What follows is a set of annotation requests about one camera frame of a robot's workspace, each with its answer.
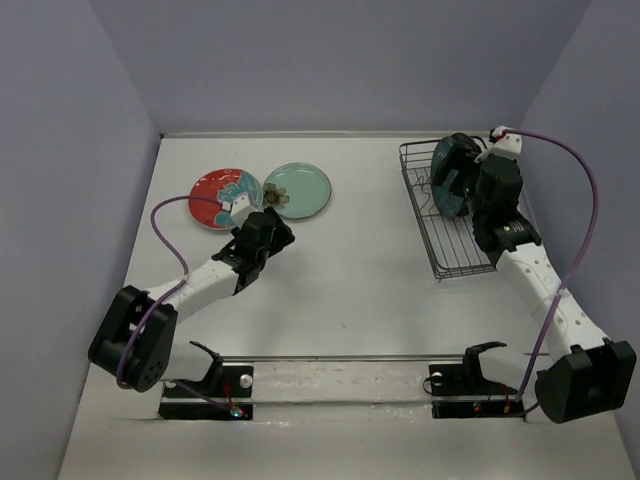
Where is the dark teal blossom plate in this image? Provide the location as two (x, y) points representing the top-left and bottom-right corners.
(430, 137), (463, 218)

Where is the mint green flower plate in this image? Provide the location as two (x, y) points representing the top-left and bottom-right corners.
(263, 162), (332, 220)

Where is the grey rimmed cream plate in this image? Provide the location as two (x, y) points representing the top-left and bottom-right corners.
(451, 132), (483, 162)

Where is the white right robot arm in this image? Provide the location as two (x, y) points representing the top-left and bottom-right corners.
(432, 131), (637, 424)

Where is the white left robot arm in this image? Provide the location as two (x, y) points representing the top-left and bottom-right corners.
(88, 207), (295, 395)

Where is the red and blue floral plate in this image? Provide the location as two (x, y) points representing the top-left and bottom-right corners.
(188, 168), (263, 231)

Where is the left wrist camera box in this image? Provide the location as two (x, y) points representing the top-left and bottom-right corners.
(215, 194), (258, 229)

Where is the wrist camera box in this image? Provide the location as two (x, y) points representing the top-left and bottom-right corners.
(474, 126), (523, 163)
(215, 194), (258, 229)

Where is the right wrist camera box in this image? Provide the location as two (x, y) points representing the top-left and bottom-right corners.
(474, 126), (523, 163)

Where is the black wire dish rack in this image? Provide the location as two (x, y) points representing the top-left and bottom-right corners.
(397, 137), (536, 280)

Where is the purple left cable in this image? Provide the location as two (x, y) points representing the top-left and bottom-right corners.
(115, 195), (249, 419)

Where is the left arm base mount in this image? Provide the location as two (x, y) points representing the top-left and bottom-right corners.
(157, 363), (254, 421)

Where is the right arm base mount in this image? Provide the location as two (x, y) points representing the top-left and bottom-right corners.
(422, 363), (525, 419)

